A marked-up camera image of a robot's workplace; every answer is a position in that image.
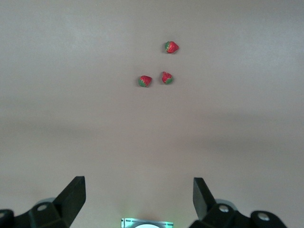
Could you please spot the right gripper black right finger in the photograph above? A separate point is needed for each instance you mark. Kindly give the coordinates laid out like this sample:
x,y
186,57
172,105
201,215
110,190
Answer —
x,y
202,197

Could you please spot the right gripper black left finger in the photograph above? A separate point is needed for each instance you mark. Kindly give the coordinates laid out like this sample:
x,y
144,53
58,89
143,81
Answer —
x,y
71,197

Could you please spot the red strawberry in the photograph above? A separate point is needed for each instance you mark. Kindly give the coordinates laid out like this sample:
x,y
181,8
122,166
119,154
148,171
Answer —
x,y
145,81
171,47
167,78

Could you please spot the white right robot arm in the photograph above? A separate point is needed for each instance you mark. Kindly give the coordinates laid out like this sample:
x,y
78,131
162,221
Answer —
x,y
147,226

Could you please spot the brown table cover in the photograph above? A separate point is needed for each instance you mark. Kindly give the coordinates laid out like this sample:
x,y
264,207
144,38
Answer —
x,y
71,95

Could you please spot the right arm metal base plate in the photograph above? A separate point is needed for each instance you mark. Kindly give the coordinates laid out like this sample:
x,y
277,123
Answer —
x,y
126,222

